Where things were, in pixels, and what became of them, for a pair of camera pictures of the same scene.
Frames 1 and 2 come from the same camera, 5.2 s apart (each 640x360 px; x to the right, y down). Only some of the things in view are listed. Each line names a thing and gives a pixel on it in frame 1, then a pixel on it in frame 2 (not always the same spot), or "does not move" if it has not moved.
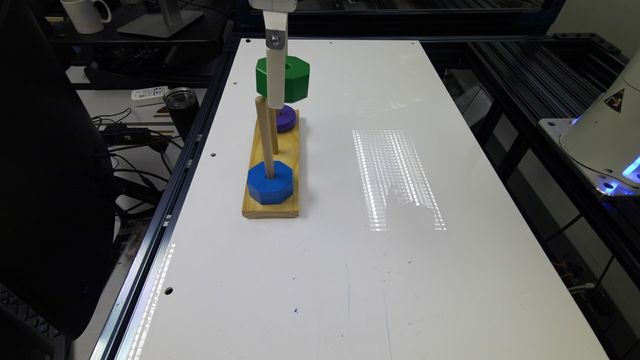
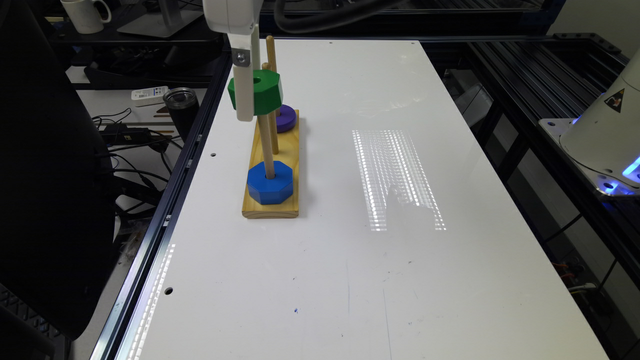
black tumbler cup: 183,104 does not move
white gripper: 275,14 -> 237,18
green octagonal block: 297,78 -> 267,91
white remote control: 149,93 does not move
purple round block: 287,119 does not move
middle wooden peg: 274,130 does not move
